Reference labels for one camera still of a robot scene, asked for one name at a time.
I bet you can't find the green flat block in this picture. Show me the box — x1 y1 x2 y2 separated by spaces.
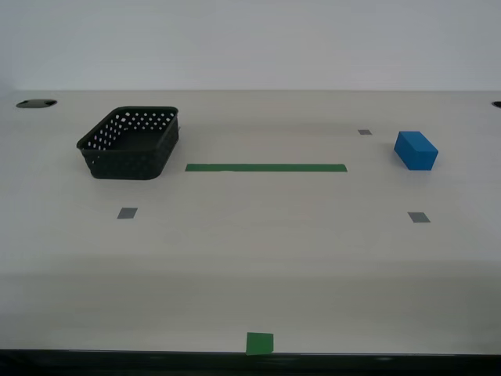
184 163 348 174

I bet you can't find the black perforated plastic basket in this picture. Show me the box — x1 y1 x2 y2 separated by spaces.
76 105 181 181

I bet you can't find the small green tape square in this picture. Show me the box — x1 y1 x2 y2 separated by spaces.
245 331 275 356

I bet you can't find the blue rectangular block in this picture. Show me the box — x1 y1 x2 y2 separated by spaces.
393 130 439 172

